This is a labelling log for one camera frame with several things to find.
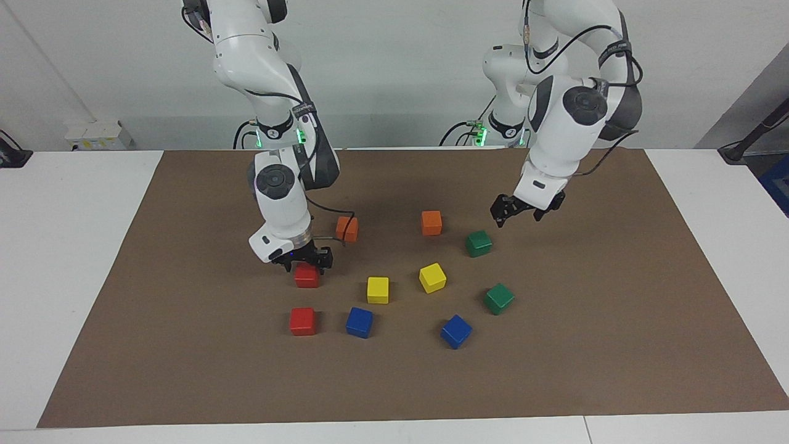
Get green wooden cube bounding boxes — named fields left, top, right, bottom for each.
left=465, top=230, right=494, bottom=258
left=483, top=283, right=515, bottom=316

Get blue wooden cube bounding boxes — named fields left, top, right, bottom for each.
left=440, top=314, right=473, bottom=350
left=345, top=306, right=374, bottom=339

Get brown table mat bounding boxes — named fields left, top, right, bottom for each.
left=37, top=148, right=789, bottom=428

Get black stand pole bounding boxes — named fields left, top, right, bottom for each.
left=718, top=97, right=789, bottom=165

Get white power strip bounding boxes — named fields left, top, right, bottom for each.
left=65, top=120, right=133, bottom=152

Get blue crate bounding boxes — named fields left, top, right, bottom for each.
left=758, top=153, right=789, bottom=218

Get black left arm base cable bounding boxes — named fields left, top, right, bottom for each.
left=439, top=120, right=488, bottom=147

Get black arm base cable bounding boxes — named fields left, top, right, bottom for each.
left=439, top=120, right=488, bottom=147
left=233, top=119, right=260, bottom=150

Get black right arm base cable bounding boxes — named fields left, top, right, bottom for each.
left=233, top=119, right=260, bottom=150

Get black clamp mount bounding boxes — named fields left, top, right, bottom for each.
left=0, top=129, right=33, bottom=168

